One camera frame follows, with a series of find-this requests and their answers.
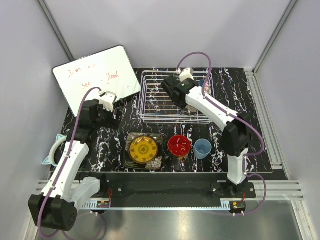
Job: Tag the white whiteboard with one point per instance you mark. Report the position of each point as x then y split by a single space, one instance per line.
110 70

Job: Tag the light blue plastic cup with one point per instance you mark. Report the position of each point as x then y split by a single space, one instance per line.
202 148

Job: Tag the blue patterned bowl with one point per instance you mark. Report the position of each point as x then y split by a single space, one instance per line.
205 84

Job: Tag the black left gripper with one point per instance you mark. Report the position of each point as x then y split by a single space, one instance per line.
112 123

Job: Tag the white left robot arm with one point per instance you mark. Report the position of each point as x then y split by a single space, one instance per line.
57 206

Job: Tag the white wire dish rack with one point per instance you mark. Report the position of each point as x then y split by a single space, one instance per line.
156 107

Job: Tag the beige red patterned bowl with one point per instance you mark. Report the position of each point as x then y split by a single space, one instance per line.
191 109

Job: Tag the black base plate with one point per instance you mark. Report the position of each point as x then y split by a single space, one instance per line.
172 190

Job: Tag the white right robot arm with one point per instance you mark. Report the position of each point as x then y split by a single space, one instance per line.
235 134

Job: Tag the teal cat ear headphones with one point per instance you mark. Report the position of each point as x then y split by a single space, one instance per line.
50 159

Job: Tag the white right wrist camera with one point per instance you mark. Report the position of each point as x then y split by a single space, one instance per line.
186 73

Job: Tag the black floral square plate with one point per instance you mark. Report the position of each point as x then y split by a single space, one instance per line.
155 164

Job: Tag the yellow round plate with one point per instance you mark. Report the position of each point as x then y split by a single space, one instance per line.
143 149

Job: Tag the black marble mat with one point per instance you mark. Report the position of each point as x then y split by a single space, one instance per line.
229 86

